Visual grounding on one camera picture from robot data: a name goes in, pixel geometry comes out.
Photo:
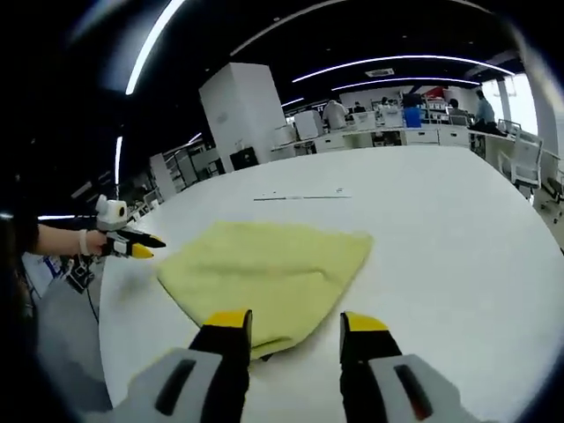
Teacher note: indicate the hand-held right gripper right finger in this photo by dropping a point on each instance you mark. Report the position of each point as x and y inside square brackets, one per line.
[374, 352]

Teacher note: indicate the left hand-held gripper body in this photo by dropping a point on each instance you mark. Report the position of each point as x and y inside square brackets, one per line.
[112, 216]

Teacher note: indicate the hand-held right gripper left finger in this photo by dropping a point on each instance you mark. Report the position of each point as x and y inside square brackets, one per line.
[220, 352]

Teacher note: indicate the yellow blue black garment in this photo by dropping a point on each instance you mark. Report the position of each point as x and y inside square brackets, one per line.
[264, 273]

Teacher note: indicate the person's left hand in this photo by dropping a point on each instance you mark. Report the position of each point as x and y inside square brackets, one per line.
[96, 243]

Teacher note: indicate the white wristband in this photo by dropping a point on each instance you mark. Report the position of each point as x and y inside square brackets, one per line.
[83, 242]

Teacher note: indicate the ceiling light strip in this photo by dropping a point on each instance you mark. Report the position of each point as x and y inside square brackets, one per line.
[396, 58]
[118, 156]
[152, 44]

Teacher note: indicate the white storage cabinet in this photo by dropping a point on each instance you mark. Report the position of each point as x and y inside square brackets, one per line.
[164, 174]

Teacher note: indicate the person's black printed shirt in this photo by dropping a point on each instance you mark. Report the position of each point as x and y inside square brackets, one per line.
[17, 255]

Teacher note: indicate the black floor cabinet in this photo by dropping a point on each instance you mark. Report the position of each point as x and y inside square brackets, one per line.
[243, 159]

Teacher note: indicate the white square pillar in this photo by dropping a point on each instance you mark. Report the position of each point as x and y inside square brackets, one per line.
[242, 114]

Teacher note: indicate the white table power strip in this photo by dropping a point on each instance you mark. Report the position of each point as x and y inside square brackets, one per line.
[304, 197]

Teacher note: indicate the white box appliance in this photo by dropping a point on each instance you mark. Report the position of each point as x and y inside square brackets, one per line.
[308, 124]

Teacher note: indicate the white drawer counter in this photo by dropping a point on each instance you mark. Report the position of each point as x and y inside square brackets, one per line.
[423, 137]

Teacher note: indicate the blue bin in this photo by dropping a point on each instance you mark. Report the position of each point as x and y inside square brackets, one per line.
[413, 118]

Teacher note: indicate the white office chair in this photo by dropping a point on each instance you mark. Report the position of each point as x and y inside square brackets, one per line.
[526, 158]

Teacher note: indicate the dark cloth pile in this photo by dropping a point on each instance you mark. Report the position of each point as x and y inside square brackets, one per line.
[487, 128]

